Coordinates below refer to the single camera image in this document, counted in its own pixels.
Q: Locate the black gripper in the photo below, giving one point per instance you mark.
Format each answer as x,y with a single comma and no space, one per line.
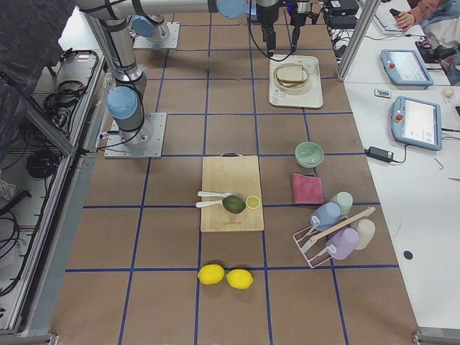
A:
299,20
267,16

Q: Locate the carried bread slice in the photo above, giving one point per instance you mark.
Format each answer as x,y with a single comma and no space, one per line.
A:
291,72

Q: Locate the cream round plate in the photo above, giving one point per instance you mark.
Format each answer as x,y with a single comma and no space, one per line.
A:
294,91

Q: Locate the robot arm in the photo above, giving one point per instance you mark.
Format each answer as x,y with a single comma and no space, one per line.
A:
113,19

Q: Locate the bread slice on plate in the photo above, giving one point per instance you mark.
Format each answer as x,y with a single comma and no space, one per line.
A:
293,84

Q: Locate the person's hand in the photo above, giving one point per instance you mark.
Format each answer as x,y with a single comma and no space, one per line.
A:
406,20

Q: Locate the cream bear tray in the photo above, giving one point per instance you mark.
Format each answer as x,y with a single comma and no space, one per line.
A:
312,98

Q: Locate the white keyboard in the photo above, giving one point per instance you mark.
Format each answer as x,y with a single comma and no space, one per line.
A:
385,20

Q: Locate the blue teach pendant far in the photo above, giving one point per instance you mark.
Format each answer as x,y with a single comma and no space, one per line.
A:
405,68

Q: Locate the blue teach pendant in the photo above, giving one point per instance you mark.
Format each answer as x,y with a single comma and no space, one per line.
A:
416,122
405,68

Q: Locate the green bowl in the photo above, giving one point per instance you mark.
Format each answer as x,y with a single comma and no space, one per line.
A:
309,154

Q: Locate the blue teach pendant near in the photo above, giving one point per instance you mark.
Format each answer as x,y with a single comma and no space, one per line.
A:
416,122

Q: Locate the pink cloth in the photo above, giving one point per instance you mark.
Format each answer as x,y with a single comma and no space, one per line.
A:
307,189

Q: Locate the black power brick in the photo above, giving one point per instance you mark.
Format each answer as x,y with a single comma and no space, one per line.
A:
379,154

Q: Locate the lemon half slice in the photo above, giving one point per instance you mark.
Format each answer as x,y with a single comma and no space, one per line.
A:
252,202

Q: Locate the white plastic fork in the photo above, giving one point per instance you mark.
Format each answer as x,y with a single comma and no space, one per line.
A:
203,193

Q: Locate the green avocado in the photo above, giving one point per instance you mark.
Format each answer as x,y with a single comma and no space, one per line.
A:
234,204

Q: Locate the green cup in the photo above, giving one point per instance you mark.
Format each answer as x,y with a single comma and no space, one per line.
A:
345,201

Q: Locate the white plastic spoon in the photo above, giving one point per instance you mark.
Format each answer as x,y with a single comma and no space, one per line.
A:
202,204

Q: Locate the blue cup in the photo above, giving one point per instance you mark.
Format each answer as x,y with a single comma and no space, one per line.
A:
325,216

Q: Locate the beige cup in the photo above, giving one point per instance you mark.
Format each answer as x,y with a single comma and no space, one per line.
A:
366,229

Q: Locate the purple cup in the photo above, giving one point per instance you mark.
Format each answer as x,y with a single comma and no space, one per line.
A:
343,243

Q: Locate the yellow lemon right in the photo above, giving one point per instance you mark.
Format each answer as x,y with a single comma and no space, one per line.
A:
240,279

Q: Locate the yellow lemon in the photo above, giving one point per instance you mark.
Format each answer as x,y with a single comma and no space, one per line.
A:
211,274
240,279

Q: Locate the yellow lemon left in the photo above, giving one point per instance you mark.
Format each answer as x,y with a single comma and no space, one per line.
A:
211,274

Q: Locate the aluminium frame post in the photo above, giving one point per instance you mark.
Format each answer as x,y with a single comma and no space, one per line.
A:
364,21

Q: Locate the white wire cup rack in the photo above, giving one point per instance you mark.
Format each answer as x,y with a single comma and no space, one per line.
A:
312,244

